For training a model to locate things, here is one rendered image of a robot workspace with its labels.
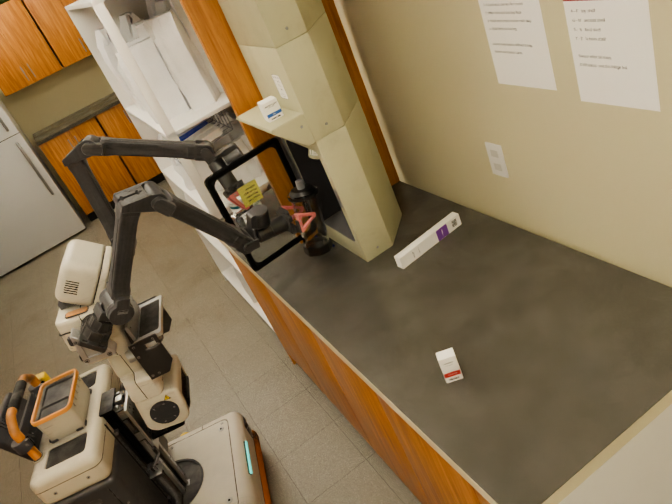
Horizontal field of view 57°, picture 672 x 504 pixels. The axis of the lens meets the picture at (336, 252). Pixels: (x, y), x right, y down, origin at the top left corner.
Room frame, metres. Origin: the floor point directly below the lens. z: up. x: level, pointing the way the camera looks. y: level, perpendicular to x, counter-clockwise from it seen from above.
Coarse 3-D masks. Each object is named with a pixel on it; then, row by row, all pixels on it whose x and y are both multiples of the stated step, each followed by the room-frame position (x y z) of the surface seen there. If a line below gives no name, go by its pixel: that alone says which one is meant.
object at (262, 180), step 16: (256, 160) 2.04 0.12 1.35; (272, 160) 2.06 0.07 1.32; (208, 176) 1.98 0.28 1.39; (224, 176) 2.00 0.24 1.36; (240, 176) 2.01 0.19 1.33; (256, 176) 2.03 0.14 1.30; (272, 176) 2.05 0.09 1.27; (288, 176) 2.07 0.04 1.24; (224, 192) 1.99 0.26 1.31; (240, 192) 2.00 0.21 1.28; (256, 192) 2.02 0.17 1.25; (272, 192) 2.04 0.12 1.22; (288, 192) 2.06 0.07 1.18; (240, 208) 1.99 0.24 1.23; (272, 208) 2.03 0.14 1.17; (272, 240) 2.01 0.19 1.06; (288, 240) 2.03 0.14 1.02; (256, 256) 1.98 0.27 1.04
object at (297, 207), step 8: (288, 200) 1.92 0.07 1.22; (312, 200) 1.88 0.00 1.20; (296, 208) 1.89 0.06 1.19; (304, 208) 1.88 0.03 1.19; (312, 208) 1.88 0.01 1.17; (320, 208) 1.91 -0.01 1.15; (320, 216) 1.89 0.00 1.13; (312, 224) 1.87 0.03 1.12; (320, 224) 1.88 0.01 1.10; (304, 232) 1.89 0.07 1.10; (312, 232) 1.87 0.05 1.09; (320, 232) 1.87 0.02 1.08; (304, 240) 1.89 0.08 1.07; (312, 240) 1.87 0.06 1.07; (320, 240) 1.87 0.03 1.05; (328, 240) 1.89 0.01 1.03; (312, 248) 1.87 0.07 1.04
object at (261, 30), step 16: (224, 0) 2.03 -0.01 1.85; (240, 0) 1.90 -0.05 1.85; (256, 0) 1.79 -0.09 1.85; (272, 0) 1.81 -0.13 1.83; (288, 0) 1.82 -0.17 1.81; (304, 0) 1.88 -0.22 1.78; (320, 0) 1.99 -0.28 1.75; (240, 16) 1.96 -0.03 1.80; (256, 16) 1.83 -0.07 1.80; (272, 16) 1.80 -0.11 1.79; (288, 16) 1.81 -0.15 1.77; (304, 16) 1.84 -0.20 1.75; (240, 32) 2.02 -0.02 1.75; (256, 32) 1.88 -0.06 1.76; (272, 32) 1.80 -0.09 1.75; (288, 32) 1.81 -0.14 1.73; (304, 32) 1.82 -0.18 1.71
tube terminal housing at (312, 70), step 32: (320, 32) 1.90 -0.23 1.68; (256, 64) 2.01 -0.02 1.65; (288, 64) 1.80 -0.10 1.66; (320, 64) 1.82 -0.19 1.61; (288, 96) 1.85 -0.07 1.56; (320, 96) 1.81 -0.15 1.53; (352, 96) 1.96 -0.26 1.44; (320, 128) 1.80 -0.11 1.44; (352, 128) 1.87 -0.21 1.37; (352, 160) 1.82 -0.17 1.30; (352, 192) 1.81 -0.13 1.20; (384, 192) 1.92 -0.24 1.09; (352, 224) 1.79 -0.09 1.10; (384, 224) 1.82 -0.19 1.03
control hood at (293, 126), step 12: (252, 108) 2.08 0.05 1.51; (240, 120) 2.02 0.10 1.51; (252, 120) 1.95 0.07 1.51; (264, 120) 1.89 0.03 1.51; (276, 120) 1.84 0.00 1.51; (288, 120) 1.79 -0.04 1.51; (300, 120) 1.79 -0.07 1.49; (276, 132) 1.76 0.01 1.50; (288, 132) 1.77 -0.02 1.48; (300, 132) 1.78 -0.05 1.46
